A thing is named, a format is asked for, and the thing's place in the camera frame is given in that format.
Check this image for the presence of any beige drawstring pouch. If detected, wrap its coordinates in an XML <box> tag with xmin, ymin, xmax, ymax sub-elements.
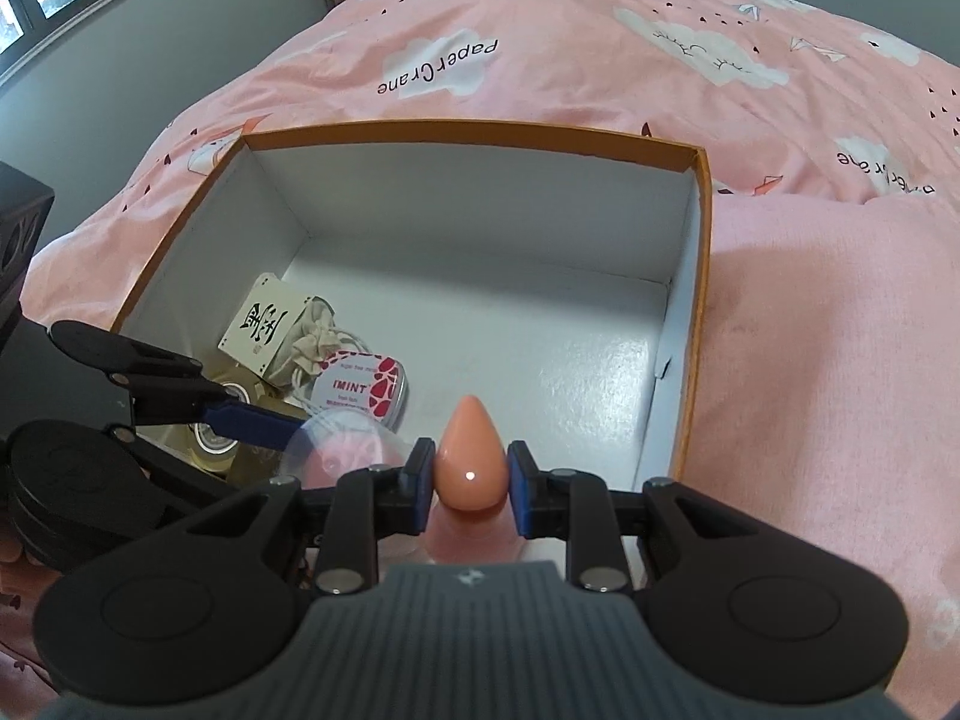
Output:
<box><xmin>266</xmin><ymin>298</ymin><xmax>370</xmax><ymax>421</ymax></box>

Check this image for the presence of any gold shiny jar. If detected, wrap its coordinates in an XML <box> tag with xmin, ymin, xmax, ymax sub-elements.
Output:
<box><xmin>142</xmin><ymin>364</ymin><xmax>316</xmax><ymax>478</ymax></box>

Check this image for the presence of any white pouch with Chinese characters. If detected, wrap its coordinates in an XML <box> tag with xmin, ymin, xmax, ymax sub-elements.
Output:
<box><xmin>217</xmin><ymin>275</ymin><xmax>310</xmax><ymax>377</ymax></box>

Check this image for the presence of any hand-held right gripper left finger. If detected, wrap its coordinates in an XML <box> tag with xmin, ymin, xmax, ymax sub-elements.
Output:
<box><xmin>225</xmin><ymin>436</ymin><xmax>439</xmax><ymax>595</ymax></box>

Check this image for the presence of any white and red mint tin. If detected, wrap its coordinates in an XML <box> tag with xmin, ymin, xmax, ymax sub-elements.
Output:
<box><xmin>311</xmin><ymin>351</ymin><xmax>412</xmax><ymax>422</ymax></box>

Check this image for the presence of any orange cardboard box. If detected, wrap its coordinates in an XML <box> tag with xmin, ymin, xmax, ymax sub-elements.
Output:
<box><xmin>111</xmin><ymin>120</ymin><xmax>712</xmax><ymax>587</ymax></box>

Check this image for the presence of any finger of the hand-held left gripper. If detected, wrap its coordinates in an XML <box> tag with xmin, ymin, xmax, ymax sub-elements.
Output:
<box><xmin>111</xmin><ymin>424</ymin><xmax>272</xmax><ymax>520</ymax></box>
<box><xmin>46</xmin><ymin>319</ymin><xmax>302</xmax><ymax>460</ymax></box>

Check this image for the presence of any peach teardrop toy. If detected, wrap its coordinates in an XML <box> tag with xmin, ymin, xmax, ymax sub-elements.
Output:
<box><xmin>427</xmin><ymin>394</ymin><xmax>527</xmax><ymax>565</ymax></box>

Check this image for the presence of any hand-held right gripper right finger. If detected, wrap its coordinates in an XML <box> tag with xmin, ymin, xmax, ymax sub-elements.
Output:
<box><xmin>506</xmin><ymin>441</ymin><xmax>722</xmax><ymax>595</ymax></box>

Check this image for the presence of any pink printed blanket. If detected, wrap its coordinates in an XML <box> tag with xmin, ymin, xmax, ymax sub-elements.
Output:
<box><xmin>0</xmin><ymin>0</ymin><xmax>960</xmax><ymax>720</ymax></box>

